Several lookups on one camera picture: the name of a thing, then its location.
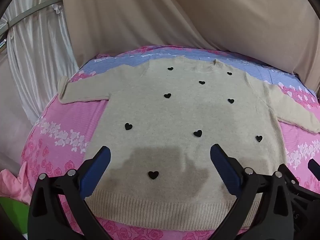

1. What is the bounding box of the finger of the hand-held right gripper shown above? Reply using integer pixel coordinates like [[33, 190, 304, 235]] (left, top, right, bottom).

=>
[[307, 158, 320, 181], [286, 176, 320, 202]]

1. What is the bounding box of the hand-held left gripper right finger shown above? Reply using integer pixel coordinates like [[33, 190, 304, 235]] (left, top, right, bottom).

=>
[[210, 144, 299, 240]]

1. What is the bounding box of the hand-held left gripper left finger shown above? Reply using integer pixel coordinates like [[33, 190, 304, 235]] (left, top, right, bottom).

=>
[[27, 145, 112, 240]]

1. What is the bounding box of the beige sweater with black hearts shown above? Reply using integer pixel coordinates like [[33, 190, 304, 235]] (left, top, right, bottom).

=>
[[57, 57, 320, 230]]

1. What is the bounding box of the pink floral blanket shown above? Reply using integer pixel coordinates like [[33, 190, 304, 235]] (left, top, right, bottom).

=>
[[21, 45, 320, 240]]

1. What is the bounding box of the light pink cloth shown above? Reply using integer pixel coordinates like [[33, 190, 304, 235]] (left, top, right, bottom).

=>
[[0, 162, 34, 204]]

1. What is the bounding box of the green object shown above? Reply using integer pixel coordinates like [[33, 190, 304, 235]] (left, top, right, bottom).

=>
[[0, 196, 29, 233]]

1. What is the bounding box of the white satin curtain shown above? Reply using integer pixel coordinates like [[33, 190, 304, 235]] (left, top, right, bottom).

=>
[[0, 0, 81, 128]]

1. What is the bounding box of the beige draped cloth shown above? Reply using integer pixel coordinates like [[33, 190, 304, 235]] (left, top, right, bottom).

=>
[[60, 0, 320, 98]]

